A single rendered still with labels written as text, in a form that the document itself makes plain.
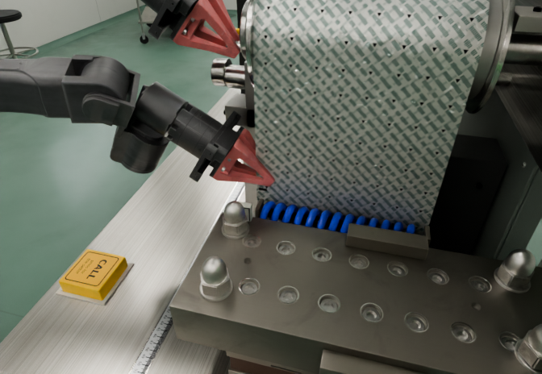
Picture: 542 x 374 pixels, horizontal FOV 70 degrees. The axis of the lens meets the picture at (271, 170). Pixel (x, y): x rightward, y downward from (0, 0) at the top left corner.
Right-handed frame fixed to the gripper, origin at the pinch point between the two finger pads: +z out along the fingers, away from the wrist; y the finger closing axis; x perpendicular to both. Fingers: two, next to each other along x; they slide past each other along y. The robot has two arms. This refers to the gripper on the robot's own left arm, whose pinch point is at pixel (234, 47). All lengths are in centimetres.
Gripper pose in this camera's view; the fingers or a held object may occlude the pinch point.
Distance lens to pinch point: 53.5
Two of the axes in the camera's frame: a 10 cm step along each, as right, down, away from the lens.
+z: 7.7, 5.8, 2.6
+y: -2.4, 6.5, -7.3
